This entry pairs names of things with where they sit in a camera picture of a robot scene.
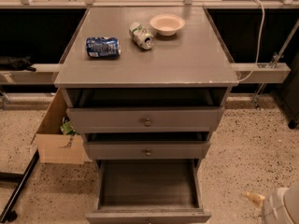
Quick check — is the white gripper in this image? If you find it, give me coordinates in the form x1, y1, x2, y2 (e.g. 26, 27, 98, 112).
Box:
242, 184, 299, 224

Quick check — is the grey bottom drawer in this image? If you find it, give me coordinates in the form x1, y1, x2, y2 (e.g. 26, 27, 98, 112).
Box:
86, 160, 211, 224

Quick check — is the grey drawer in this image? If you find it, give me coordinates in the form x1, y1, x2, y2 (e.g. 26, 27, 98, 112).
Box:
86, 160, 211, 224
66, 107, 224, 134
83, 141, 210, 160

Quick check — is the grey top drawer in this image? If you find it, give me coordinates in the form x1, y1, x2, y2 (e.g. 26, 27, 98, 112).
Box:
66, 107, 224, 134

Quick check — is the grey middle drawer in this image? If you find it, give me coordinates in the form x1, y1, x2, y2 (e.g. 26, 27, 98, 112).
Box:
83, 141, 210, 160

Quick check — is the grey wooden drawer cabinet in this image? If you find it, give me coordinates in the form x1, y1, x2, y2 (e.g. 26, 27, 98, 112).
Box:
53, 6, 240, 173

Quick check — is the black cart with wheel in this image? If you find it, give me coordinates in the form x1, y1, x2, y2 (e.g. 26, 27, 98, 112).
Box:
281, 52, 299, 129

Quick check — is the metal diagonal strut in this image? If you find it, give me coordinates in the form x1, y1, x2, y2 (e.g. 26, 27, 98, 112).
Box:
251, 19, 299, 110

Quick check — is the green and silver soda can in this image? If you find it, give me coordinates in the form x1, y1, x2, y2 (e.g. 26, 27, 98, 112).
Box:
129, 22, 153, 50

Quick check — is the white paper bowl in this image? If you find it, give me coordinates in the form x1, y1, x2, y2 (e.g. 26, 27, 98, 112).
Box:
149, 14, 185, 36

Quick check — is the green packet in box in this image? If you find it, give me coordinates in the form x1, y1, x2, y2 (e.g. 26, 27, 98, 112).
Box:
60, 119, 76, 135

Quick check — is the cardboard box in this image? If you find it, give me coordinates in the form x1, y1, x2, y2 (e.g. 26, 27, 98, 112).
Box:
36, 90, 86, 164

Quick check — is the blue soda can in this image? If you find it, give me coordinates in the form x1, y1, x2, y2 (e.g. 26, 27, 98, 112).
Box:
85, 37, 121, 58

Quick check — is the black floor stand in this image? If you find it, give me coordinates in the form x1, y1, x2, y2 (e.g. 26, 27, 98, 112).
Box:
0, 151, 39, 223

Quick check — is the grey horizontal rail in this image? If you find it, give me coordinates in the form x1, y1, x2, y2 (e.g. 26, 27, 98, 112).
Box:
0, 63, 291, 85

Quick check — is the white cable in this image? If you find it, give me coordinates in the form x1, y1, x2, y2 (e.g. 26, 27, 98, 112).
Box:
235, 0, 266, 83

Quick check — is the black object on rail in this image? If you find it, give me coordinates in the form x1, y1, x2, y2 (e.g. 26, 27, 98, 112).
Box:
0, 56, 36, 72

